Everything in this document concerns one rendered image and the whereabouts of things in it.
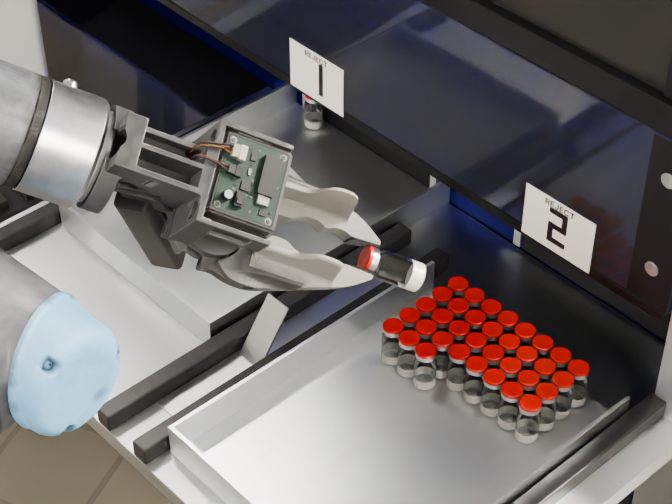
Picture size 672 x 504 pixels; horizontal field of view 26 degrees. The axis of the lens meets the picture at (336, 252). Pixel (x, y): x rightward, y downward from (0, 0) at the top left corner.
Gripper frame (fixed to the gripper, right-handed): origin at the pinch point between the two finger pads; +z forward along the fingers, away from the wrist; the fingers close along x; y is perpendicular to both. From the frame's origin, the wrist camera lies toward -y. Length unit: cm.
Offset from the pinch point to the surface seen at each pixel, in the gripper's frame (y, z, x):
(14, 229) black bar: -61, -15, 10
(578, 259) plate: -21.3, 30.7, 14.2
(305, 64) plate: -45, 8, 34
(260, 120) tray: -64, 10, 33
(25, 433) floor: -163, 12, 3
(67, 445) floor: -158, 18, 3
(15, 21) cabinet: -82, -19, 42
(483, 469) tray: -25.1, 27.0, -6.9
